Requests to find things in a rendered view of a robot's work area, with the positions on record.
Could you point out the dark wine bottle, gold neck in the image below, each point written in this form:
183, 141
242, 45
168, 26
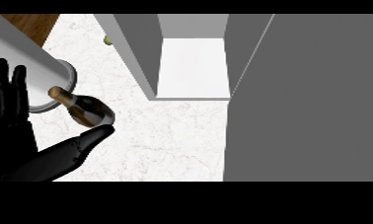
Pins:
90, 109

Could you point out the pale grey appliance block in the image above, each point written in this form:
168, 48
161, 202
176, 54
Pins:
28, 60

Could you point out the dark grey cabinet door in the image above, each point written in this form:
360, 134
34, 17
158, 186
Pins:
305, 103

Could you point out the grey open cabinet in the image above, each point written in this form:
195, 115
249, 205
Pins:
193, 70

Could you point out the grey-rimmed round plate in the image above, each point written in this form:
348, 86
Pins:
68, 83

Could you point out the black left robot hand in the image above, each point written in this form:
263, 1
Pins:
46, 164

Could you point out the small green fruit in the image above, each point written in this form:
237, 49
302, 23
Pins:
106, 40

